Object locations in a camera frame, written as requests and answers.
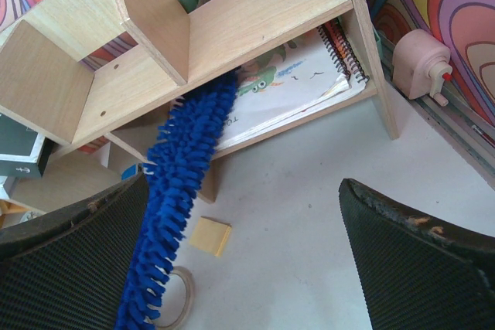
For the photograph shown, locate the masking tape roll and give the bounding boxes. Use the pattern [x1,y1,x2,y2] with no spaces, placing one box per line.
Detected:
[151,266,196,329]

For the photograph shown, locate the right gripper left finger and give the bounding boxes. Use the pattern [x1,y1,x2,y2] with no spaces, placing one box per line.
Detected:
[1,173,149,329]

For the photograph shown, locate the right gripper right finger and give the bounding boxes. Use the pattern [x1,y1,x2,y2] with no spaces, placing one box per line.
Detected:
[339,179,494,329]

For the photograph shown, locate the blue microfiber duster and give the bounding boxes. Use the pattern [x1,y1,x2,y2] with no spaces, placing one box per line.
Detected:
[114,70,237,329]

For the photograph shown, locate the blue pencil sharpener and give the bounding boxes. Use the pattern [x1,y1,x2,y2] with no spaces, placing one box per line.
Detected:
[121,163,143,180]

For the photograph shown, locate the spiral bound drawing notebook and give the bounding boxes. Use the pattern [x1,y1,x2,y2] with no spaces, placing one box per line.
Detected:
[217,19,370,151]

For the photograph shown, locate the light wooden bookshelf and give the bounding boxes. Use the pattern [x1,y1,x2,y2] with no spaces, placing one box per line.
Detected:
[0,0,401,215]

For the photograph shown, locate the yellow sticky note pad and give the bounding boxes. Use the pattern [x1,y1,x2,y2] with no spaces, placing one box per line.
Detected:
[189,216,232,257]

